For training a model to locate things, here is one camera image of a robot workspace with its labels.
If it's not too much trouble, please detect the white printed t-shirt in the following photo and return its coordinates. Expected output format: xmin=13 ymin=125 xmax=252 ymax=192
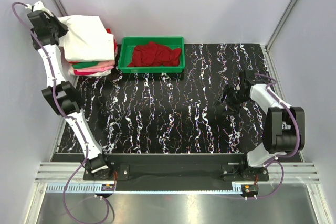
xmin=58 ymin=15 xmax=115 ymax=62

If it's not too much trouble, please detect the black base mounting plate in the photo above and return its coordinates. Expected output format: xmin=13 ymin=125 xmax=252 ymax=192
xmin=83 ymin=154 xmax=269 ymax=189

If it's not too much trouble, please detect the green folded t-shirt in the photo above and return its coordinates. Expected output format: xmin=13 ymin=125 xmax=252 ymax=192
xmin=72 ymin=61 xmax=99 ymax=69

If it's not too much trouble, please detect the white slotted cable duct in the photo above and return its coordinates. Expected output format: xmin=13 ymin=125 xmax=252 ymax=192
xmin=46 ymin=184 xmax=243 ymax=193

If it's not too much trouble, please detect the green plastic bin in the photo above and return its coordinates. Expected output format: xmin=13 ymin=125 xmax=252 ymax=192
xmin=118 ymin=36 xmax=185 ymax=73

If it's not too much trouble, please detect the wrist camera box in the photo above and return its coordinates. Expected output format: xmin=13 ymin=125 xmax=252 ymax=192
xmin=239 ymin=70 xmax=264 ymax=88
xmin=26 ymin=1 xmax=54 ymax=20

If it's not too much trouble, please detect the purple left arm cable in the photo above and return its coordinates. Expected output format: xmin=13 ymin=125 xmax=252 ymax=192
xmin=12 ymin=1 xmax=115 ymax=221

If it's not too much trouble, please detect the aluminium frame rail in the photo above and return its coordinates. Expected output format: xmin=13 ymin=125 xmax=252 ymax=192
xmin=35 ymin=162 xmax=319 ymax=184

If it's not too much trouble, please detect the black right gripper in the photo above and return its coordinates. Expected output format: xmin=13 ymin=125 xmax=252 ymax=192
xmin=212 ymin=84 xmax=249 ymax=116

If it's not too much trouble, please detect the red folded t-shirt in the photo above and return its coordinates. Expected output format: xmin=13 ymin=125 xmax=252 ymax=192
xmin=66 ymin=28 xmax=118 ymax=65

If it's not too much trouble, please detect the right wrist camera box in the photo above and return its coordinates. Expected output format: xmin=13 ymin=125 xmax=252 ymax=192
xmin=239 ymin=70 xmax=264 ymax=88

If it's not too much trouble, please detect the dark red crumpled t-shirt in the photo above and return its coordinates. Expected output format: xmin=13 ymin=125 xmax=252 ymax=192
xmin=128 ymin=41 xmax=182 ymax=67

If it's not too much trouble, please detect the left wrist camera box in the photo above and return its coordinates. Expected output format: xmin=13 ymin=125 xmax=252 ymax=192
xmin=26 ymin=1 xmax=54 ymax=20

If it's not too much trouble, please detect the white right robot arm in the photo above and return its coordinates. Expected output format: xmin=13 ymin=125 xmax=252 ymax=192
xmin=221 ymin=84 xmax=306 ymax=180

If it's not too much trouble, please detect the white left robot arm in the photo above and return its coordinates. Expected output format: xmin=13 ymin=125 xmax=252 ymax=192
xmin=27 ymin=10 xmax=114 ymax=180

